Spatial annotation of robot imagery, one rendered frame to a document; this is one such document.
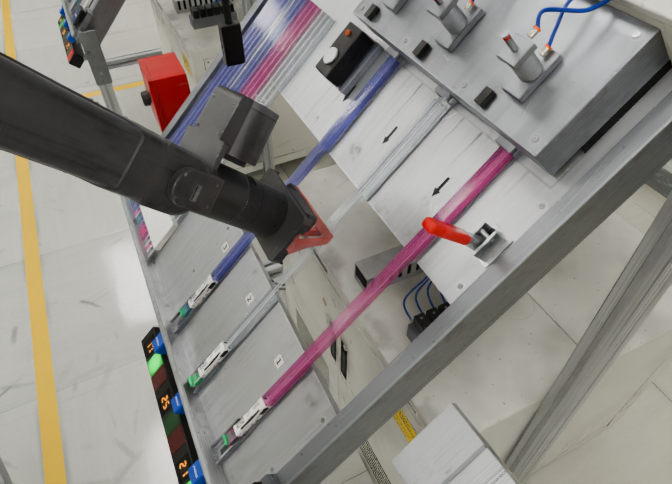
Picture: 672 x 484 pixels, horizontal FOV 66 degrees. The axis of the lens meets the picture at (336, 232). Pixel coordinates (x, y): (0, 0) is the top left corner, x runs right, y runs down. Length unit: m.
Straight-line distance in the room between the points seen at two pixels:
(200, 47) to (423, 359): 1.50
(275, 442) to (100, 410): 1.07
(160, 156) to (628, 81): 0.39
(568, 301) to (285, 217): 0.66
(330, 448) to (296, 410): 0.07
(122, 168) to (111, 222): 1.77
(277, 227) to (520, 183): 0.26
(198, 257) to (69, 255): 1.30
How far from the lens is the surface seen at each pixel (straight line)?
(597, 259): 1.17
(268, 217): 0.55
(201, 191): 0.47
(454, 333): 0.53
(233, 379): 0.73
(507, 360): 0.95
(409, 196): 0.60
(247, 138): 0.51
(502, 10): 0.58
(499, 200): 0.54
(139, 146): 0.42
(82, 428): 1.68
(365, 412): 0.57
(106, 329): 1.84
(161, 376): 0.89
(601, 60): 0.50
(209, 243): 0.84
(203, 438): 0.75
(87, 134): 0.40
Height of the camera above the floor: 1.40
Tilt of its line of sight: 45 degrees down
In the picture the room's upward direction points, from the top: straight up
